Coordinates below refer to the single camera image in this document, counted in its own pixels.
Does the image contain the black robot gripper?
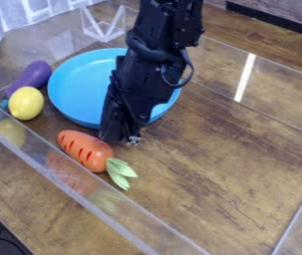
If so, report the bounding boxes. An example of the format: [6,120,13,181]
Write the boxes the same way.
[100,30,188,145]

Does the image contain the orange toy carrot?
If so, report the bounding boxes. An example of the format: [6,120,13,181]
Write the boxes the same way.
[58,129,138,190]

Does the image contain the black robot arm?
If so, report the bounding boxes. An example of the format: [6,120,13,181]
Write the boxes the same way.
[100,0,205,144]

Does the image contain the blue plastic plate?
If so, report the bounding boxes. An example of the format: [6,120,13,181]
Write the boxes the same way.
[49,48,181,130]

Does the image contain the yellow toy lemon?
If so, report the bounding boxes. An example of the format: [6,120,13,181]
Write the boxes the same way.
[9,87,45,121]

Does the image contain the purple toy eggplant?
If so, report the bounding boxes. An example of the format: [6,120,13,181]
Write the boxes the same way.
[0,60,53,110]

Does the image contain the white patterned curtain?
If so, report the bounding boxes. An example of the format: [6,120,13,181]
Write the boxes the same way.
[0,0,106,43]

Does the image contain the dark baseboard strip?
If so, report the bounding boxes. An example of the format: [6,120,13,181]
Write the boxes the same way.
[225,0,302,34]

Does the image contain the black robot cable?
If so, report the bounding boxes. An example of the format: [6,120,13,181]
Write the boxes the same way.
[158,48,196,89]

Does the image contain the clear acrylic enclosure wall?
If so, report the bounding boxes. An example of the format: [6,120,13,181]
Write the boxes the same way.
[0,4,302,255]

